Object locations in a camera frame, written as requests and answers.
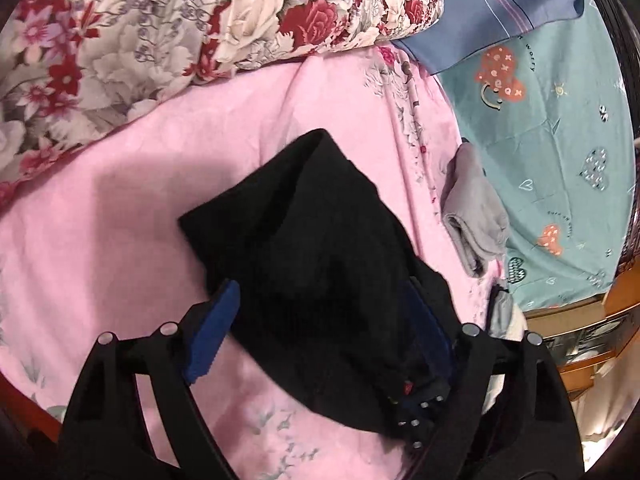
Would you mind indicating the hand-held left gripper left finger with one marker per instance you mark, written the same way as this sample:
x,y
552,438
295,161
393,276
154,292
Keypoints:
x,y
212,332

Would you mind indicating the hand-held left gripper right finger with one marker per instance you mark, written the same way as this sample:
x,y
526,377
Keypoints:
x,y
520,410

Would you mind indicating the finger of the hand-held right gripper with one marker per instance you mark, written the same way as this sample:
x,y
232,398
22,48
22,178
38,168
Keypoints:
x,y
417,417

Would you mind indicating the black pants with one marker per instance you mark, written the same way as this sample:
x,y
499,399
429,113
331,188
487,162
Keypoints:
x,y
310,260

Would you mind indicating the grey and white cloth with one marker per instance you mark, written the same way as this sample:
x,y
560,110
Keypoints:
x,y
502,310

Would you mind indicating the pink floral bedsheet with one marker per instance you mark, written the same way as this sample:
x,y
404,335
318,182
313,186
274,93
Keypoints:
x,y
125,240

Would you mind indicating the orange wooden furniture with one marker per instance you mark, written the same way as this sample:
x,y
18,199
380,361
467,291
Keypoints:
x,y
615,305

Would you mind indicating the grey folded cloth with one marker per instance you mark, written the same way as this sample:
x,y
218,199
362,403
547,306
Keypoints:
x,y
475,215

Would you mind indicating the teal heart-print sheet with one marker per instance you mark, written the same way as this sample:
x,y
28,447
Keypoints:
x,y
550,125

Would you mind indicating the red and white floral quilt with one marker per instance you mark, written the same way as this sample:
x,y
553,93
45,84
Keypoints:
x,y
150,25

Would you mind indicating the dark headboard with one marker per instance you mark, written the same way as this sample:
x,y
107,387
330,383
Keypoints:
x,y
617,15

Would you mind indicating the blue striped pillowcase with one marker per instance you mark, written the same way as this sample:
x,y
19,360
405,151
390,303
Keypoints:
x,y
480,5

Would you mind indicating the reddish wooden bed frame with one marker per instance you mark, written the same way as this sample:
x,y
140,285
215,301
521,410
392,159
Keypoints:
x,y
30,405

